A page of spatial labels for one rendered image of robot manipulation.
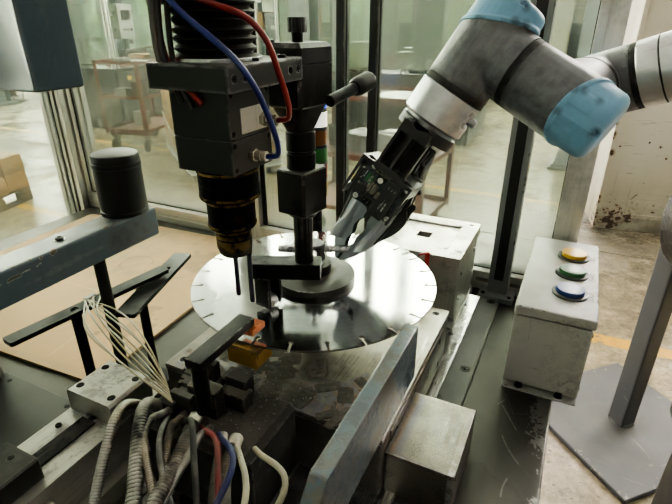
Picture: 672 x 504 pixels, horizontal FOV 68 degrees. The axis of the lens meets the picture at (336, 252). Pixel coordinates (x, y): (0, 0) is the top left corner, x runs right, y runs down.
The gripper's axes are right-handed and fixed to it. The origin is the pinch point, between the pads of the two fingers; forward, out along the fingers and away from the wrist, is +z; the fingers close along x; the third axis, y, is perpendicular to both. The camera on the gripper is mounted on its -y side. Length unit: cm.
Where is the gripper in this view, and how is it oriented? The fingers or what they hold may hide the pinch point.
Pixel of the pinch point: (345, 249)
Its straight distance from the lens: 67.7
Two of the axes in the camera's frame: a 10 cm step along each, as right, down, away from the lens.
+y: -3.7, 2.2, -9.0
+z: -5.3, 7.5, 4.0
